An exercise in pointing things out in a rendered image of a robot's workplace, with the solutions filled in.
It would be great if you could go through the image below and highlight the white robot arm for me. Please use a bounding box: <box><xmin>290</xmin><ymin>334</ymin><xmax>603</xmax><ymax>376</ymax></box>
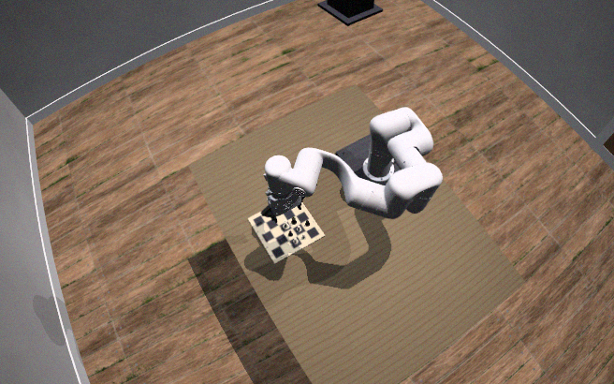
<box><xmin>263</xmin><ymin>108</ymin><xmax>443</xmax><ymax>219</ymax></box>

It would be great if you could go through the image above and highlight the chessboard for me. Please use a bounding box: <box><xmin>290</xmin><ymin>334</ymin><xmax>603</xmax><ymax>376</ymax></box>
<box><xmin>248</xmin><ymin>203</ymin><xmax>325</xmax><ymax>264</ymax></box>

